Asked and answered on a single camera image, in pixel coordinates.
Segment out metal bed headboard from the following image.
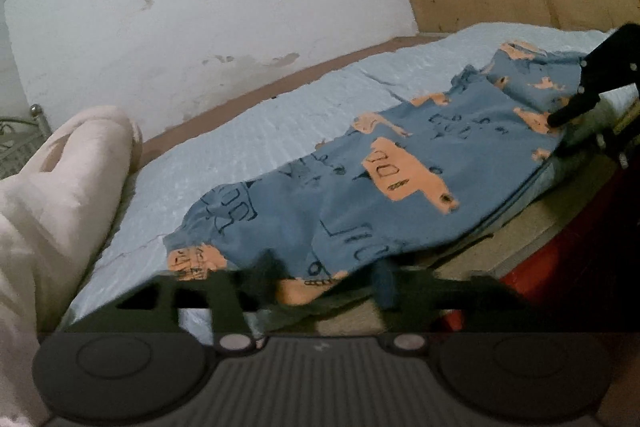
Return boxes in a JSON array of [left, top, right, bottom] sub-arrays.
[[0, 103, 51, 180]]

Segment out brown bed frame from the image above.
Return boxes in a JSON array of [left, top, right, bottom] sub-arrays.
[[140, 34, 451, 158]]

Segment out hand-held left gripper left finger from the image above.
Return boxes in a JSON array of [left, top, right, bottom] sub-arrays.
[[77, 252, 291, 352]]

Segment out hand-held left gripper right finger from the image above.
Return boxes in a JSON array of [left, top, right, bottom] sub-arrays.
[[371, 263, 562, 352]]

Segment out blue pants with orange print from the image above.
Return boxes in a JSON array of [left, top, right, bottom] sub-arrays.
[[165, 39, 601, 309]]

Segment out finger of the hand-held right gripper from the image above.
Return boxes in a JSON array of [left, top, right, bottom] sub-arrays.
[[554, 131, 633, 170], [546, 22, 640, 128]]

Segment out red bed base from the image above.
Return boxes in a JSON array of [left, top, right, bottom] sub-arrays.
[[445, 167, 640, 334]]

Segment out light blue quilted blanket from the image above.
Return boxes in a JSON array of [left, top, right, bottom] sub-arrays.
[[60, 23, 640, 338]]

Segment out white bolster pillow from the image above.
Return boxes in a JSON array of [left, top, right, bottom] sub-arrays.
[[0, 105, 144, 427]]

